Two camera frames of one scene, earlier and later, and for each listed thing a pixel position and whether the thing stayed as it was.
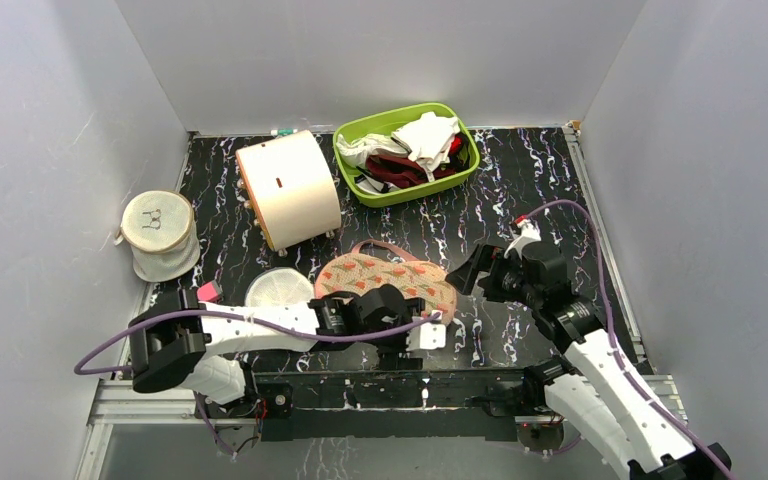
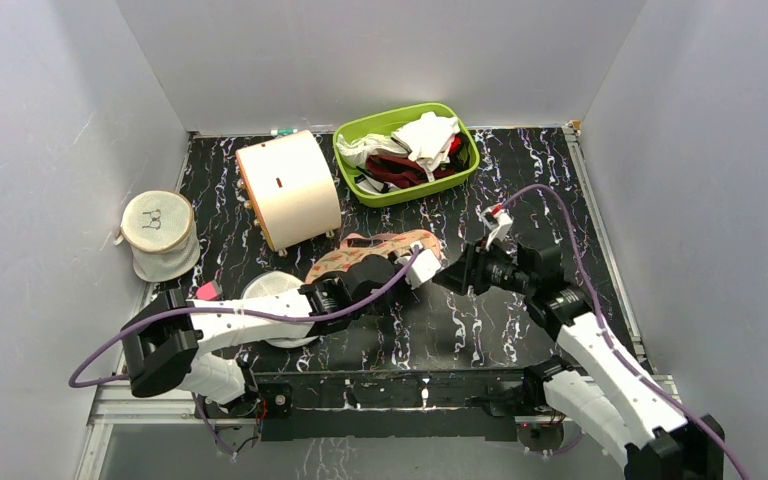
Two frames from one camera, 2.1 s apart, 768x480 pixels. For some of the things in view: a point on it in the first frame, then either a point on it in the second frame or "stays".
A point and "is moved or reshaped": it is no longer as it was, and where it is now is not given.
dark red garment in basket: x=401 y=172 stays
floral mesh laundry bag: x=354 y=273 is moved or reshaped
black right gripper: x=490 y=275 stays
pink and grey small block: x=209 y=291 stays
